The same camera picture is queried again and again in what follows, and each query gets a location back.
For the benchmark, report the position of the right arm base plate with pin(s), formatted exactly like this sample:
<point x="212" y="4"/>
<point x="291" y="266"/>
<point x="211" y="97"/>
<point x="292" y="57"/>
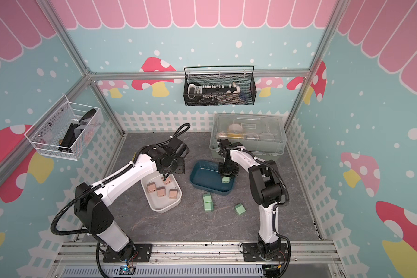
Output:
<point x="270" y="252"/>

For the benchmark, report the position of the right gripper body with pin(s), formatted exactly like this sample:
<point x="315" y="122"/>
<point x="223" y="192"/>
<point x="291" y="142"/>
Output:
<point x="227" y="169"/>

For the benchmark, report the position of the pink plug front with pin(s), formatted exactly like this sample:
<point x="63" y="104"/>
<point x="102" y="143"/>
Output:
<point x="161" y="191"/>

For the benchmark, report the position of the white wire wall basket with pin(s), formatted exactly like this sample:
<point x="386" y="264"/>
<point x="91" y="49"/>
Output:
<point x="46" y="133"/>

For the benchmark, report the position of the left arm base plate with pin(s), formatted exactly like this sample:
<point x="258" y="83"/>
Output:
<point x="133" y="252"/>

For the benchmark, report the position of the teal plastic bin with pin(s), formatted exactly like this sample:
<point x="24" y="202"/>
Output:
<point x="205" y="176"/>

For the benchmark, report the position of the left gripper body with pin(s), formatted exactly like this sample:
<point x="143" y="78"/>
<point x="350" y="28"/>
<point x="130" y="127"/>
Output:
<point x="176" y="167"/>

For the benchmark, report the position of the white plastic bin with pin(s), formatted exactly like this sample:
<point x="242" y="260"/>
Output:
<point x="163" y="204"/>

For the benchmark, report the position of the black tool in white basket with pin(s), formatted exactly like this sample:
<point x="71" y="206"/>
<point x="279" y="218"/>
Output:
<point x="66" y="143"/>

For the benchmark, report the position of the pink plug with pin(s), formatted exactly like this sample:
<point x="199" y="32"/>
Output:
<point x="167" y="181"/>
<point x="173" y="193"/>
<point x="151" y="188"/>
<point x="161" y="191"/>

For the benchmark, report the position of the black wire wall basket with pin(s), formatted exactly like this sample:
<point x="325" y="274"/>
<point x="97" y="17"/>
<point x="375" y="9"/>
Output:
<point x="241" y="76"/>

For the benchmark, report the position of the power strip in black basket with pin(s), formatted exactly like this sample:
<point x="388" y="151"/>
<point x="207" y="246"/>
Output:
<point x="220" y="93"/>

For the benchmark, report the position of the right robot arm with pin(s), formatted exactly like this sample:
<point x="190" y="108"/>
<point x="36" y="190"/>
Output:
<point x="267" y="189"/>

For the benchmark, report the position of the clear lidded storage box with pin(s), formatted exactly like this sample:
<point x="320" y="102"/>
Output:
<point x="263" y="135"/>

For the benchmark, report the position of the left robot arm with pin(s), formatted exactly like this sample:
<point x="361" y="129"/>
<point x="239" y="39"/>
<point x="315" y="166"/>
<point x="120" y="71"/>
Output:
<point x="91" y="202"/>

